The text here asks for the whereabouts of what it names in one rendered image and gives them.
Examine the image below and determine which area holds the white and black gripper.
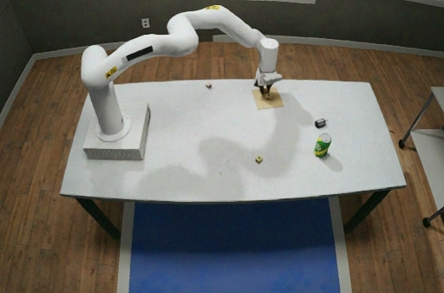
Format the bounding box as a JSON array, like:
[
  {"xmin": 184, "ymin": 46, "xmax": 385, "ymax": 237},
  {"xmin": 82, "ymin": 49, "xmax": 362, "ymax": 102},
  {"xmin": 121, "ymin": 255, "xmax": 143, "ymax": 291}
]
[{"xmin": 254, "ymin": 67, "xmax": 274, "ymax": 94}]

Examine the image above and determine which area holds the green and yellow drink can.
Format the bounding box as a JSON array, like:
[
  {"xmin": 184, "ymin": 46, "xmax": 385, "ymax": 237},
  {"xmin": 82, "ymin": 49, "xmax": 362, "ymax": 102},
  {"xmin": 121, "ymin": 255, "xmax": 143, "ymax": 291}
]
[{"xmin": 314, "ymin": 133, "xmax": 332, "ymax": 158}]

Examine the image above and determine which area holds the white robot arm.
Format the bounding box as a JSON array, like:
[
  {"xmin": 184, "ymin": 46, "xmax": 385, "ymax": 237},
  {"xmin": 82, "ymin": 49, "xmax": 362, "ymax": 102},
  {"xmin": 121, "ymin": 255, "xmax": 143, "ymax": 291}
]
[{"xmin": 81, "ymin": 5, "xmax": 282, "ymax": 142}]

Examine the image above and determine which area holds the tan square mat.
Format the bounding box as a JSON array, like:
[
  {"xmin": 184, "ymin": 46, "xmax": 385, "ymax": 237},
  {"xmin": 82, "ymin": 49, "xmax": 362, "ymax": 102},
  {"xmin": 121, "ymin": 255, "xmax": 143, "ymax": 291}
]
[{"xmin": 252, "ymin": 87, "xmax": 284, "ymax": 110}]

